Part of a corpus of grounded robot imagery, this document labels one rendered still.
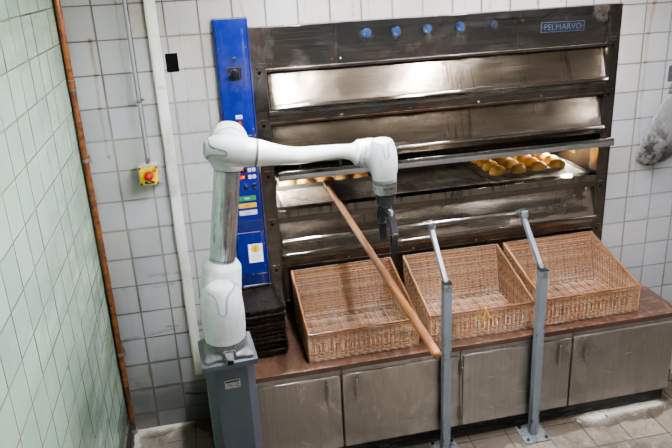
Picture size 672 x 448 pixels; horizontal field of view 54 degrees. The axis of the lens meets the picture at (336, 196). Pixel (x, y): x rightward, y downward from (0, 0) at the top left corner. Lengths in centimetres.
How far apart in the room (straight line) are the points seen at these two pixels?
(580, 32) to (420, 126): 97
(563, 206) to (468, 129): 77
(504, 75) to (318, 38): 99
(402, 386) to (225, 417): 105
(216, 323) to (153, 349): 128
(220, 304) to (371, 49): 152
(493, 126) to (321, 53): 100
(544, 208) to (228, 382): 211
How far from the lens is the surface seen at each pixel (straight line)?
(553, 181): 388
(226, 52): 319
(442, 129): 351
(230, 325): 249
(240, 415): 269
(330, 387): 329
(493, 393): 361
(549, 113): 376
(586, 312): 367
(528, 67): 365
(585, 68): 380
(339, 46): 330
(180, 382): 384
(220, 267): 262
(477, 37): 351
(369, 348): 329
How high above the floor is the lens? 237
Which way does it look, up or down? 19 degrees down
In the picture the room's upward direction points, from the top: 3 degrees counter-clockwise
